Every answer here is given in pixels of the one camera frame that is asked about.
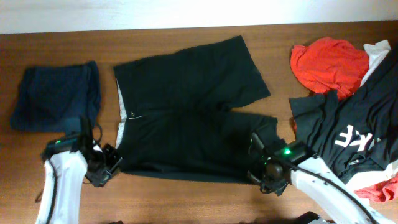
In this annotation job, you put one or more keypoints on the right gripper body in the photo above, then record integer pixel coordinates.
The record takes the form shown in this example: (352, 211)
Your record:
(259, 163)

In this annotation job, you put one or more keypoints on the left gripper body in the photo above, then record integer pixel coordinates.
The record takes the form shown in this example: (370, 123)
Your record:
(104, 166)

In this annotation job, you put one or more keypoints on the black shorts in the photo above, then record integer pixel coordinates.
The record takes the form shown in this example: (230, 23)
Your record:
(181, 114)

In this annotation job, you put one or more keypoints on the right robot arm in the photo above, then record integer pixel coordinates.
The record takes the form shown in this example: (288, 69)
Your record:
(282, 164)

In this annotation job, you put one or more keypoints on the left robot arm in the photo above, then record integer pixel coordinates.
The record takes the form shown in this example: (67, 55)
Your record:
(68, 161)

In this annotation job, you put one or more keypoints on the folded navy blue garment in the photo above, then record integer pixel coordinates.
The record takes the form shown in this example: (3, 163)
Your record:
(49, 95)

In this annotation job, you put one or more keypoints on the black garment with white letters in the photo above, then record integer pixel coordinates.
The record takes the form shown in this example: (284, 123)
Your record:
(356, 134)

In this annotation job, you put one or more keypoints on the red and white garment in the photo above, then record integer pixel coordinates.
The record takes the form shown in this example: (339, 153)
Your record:
(376, 186)

